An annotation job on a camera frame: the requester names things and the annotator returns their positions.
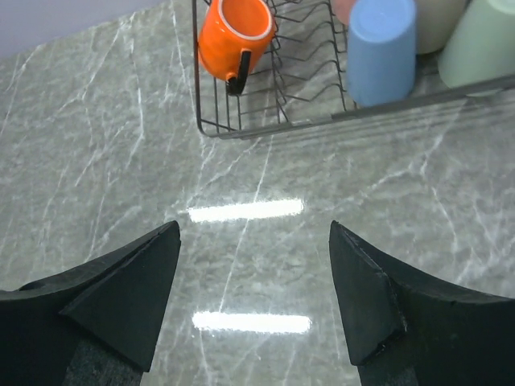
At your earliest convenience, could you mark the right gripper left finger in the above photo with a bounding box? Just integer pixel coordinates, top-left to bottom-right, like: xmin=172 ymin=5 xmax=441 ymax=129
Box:
xmin=1 ymin=221 xmax=181 ymax=385

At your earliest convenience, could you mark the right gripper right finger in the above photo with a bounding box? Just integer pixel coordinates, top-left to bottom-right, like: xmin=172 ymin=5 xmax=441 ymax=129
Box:
xmin=329 ymin=222 xmax=514 ymax=385

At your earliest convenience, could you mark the blue plastic cup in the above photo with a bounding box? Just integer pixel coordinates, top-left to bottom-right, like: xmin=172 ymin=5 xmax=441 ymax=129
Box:
xmin=346 ymin=0 xmax=417 ymax=107

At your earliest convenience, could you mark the tall green plastic cup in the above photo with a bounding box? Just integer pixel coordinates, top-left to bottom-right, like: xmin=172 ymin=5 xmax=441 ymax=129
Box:
xmin=438 ymin=0 xmax=514 ymax=88

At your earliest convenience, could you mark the beige plastic cup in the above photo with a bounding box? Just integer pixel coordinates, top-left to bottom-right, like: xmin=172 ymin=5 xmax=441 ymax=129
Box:
xmin=415 ymin=0 xmax=468 ymax=55

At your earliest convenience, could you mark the orange glass mug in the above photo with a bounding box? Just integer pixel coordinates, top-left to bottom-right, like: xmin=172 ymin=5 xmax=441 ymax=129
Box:
xmin=197 ymin=0 xmax=276 ymax=96

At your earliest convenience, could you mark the salmon pink plastic cup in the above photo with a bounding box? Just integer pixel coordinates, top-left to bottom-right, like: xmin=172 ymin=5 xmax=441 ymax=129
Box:
xmin=331 ymin=0 xmax=356 ymax=25

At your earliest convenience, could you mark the black wire dish rack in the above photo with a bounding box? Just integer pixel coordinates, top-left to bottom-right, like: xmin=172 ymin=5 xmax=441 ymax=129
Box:
xmin=194 ymin=1 xmax=514 ymax=139

